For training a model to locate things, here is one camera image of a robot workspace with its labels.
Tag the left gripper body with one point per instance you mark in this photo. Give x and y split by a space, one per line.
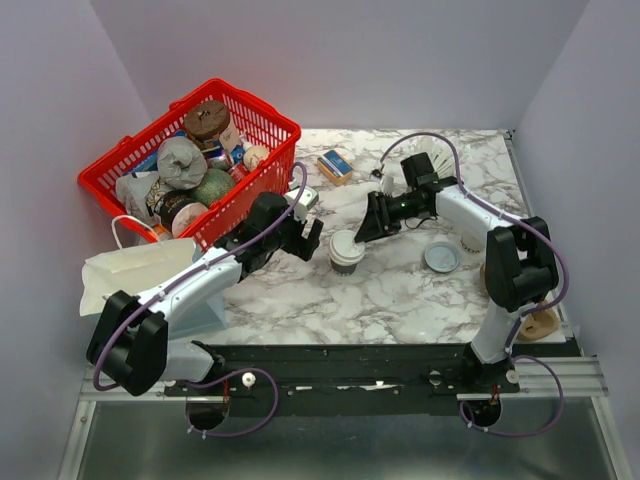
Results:
290 236

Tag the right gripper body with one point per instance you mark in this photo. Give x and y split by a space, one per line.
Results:
400 208

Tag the white coffee cup lid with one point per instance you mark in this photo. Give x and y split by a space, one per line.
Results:
342 244

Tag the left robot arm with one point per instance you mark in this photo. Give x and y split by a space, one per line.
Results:
147 337

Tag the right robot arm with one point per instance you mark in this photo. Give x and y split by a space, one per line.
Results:
520 268

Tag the small blue orange box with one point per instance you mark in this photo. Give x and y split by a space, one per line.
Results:
335 166

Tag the green melon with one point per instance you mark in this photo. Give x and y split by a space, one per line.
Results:
215 185

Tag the black labelled tub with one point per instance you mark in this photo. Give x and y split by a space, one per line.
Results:
177 211

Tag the red plastic shopping basket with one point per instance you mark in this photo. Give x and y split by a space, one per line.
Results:
257 149

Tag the grey crumpled paper bag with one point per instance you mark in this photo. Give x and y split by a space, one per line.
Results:
180 163

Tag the brown round lid container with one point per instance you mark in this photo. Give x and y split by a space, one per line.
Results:
207 120

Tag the white paper bag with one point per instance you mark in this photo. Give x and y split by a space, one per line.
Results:
142 267

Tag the white printed plastic bag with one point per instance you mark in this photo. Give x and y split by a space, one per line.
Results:
139 193

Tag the brown cardboard cup carrier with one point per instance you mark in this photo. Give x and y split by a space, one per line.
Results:
534 327

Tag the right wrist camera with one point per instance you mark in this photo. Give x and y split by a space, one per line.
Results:
386 182

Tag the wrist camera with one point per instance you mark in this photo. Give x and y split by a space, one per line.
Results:
308 197
386 182

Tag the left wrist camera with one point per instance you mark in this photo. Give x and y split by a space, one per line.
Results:
308 197

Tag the black mounting rail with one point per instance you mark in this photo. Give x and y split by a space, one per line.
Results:
352 380

